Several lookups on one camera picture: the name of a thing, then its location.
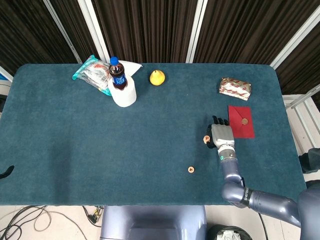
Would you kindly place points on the black trash bin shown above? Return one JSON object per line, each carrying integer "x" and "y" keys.
{"x": 225, "y": 233}

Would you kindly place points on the teal blue table cloth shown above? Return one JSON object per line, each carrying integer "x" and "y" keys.
{"x": 100, "y": 150}

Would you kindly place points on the blue grey robot torso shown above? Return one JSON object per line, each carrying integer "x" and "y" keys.
{"x": 152, "y": 222}

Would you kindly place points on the white toilet paper roll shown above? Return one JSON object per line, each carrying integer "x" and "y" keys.
{"x": 125, "y": 98}

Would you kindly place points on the person dark trouser leg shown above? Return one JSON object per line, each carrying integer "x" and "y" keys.
{"x": 311, "y": 161}

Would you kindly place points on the blue grey right robot arm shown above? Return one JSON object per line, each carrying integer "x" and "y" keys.
{"x": 231, "y": 172}

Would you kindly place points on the red envelope gold seal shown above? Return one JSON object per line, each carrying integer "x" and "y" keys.
{"x": 243, "y": 130}

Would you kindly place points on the grey black right robot hand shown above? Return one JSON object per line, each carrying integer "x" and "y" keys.
{"x": 222, "y": 135}

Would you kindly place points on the aluminium frame rack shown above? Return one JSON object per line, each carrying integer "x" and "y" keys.
{"x": 303, "y": 117}

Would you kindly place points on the dark brown curtain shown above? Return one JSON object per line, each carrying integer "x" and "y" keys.
{"x": 150, "y": 30}

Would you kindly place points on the white frame post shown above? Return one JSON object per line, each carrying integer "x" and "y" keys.
{"x": 295, "y": 37}
{"x": 62, "y": 31}
{"x": 93, "y": 30}
{"x": 196, "y": 30}

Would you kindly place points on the white paper sheet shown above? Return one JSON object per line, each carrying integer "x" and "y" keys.
{"x": 132, "y": 67}

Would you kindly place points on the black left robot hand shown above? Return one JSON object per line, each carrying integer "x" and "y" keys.
{"x": 7, "y": 172}

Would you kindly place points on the teal clear snack bag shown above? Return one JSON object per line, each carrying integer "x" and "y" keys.
{"x": 90, "y": 75}

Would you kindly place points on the cola bottle blue label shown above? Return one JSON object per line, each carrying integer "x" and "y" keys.
{"x": 118, "y": 77}

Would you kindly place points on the yellow pear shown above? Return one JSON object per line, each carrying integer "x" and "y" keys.
{"x": 157, "y": 78}

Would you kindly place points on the white blue side panel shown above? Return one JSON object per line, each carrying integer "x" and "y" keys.
{"x": 5, "y": 76}

